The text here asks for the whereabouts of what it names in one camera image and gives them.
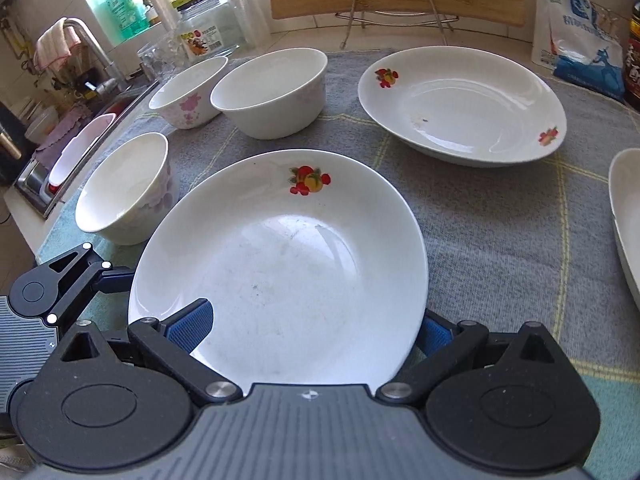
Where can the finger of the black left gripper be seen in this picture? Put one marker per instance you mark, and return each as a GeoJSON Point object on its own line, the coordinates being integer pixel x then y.
{"type": "Point", "coordinates": [114, 280]}

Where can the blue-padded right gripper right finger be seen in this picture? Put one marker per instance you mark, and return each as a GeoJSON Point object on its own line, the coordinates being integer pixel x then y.
{"type": "Point", "coordinates": [448, 348]}

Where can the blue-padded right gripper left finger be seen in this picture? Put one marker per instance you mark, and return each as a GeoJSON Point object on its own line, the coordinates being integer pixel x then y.
{"type": "Point", "coordinates": [166, 346]}

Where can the white plate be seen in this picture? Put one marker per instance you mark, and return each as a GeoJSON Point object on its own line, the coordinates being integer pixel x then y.
{"type": "Point", "coordinates": [466, 106]}
{"type": "Point", "coordinates": [314, 264]}
{"type": "Point", "coordinates": [624, 192]}

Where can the grey checked dish towel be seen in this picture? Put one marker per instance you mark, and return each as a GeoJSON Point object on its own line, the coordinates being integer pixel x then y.
{"type": "Point", "coordinates": [504, 245]}

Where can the pink white basin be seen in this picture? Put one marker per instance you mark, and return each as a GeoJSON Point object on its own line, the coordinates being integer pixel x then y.
{"type": "Point", "coordinates": [76, 149]}

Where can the chrome sink faucet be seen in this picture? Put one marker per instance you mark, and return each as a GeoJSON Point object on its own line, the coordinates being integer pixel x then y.
{"type": "Point", "coordinates": [114, 75]}

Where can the white bowl pink flower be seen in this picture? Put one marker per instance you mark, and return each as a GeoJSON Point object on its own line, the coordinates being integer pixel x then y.
{"type": "Point", "coordinates": [184, 101]}

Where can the clear drinking glass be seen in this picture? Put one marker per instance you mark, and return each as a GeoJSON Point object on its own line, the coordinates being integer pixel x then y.
{"type": "Point", "coordinates": [162, 60]}

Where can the pink cloth on faucet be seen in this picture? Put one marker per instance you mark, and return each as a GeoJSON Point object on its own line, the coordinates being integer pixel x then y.
{"type": "Point", "coordinates": [55, 46]}

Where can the plain white bowl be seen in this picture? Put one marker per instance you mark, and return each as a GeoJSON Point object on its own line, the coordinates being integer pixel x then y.
{"type": "Point", "coordinates": [275, 95]}

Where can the green dish soap bottle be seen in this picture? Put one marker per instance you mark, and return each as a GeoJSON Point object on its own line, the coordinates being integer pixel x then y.
{"type": "Point", "coordinates": [129, 17]}

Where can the glass storage jar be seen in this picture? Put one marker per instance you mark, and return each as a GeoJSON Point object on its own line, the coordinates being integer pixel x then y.
{"type": "Point", "coordinates": [207, 28]}

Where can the tall plastic cup stack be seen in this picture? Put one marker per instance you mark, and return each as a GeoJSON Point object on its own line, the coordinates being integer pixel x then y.
{"type": "Point", "coordinates": [252, 21]}

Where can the white blue salt bag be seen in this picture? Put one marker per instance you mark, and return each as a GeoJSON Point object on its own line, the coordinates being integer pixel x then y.
{"type": "Point", "coordinates": [569, 40]}

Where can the dark vinegar bottle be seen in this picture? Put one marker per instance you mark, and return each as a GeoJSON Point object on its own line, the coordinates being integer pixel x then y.
{"type": "Point", "coordinates": [632, 59]}

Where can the wire board rack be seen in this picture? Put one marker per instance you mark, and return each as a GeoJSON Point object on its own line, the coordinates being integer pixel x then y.
{"type": "Point", "coordinates": [363, 17]}

